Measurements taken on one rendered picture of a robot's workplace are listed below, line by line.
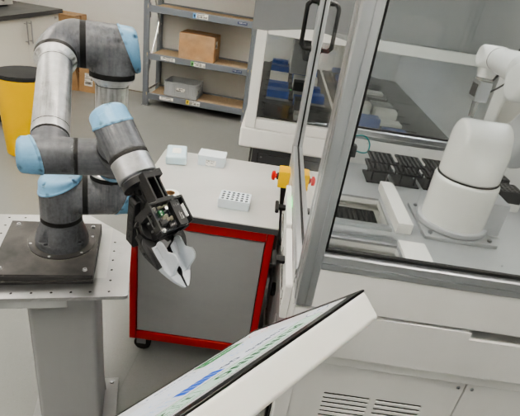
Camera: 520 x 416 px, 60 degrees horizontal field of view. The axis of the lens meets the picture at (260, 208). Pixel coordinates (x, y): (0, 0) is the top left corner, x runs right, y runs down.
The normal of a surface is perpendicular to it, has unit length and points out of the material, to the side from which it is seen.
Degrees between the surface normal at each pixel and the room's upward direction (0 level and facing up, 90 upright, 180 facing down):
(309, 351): 40
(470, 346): 90
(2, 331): 0
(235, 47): 90
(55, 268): 3
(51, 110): 24
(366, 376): 90
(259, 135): 90
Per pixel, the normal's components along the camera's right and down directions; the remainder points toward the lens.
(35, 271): 0.18, -0.85
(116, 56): 0.35, 0.51
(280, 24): -0.06, 0.47
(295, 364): 0.56, -0.40
